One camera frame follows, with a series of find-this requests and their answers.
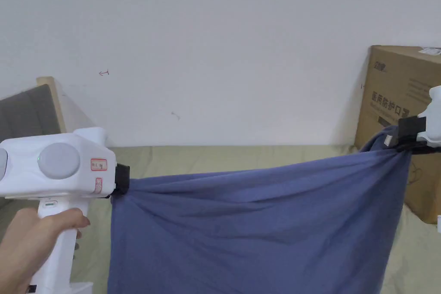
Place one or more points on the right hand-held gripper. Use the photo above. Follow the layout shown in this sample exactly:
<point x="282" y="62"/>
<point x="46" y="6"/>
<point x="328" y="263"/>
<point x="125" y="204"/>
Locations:
<point x="427" y="121"/>

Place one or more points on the person's left hand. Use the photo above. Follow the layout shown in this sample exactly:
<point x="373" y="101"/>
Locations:
<point x="32" y="235"/>

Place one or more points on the dark blue shirt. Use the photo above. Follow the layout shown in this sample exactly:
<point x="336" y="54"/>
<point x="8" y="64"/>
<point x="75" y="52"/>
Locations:
<point x="255" y="228"/>

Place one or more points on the grey padded headboard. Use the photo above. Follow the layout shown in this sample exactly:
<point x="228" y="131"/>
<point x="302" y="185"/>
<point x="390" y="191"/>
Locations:
<point x="27" y="115"/>

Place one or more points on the brown cardboard carton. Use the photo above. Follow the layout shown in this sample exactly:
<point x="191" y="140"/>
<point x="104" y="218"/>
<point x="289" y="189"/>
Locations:
<point x="403" y="101"/>

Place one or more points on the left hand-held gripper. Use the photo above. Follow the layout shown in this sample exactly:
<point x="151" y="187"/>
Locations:
<point x="51" y="177"/>

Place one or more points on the bed with pale green sheet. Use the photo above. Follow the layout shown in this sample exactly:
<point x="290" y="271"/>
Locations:
<point x="193" y="159"/>

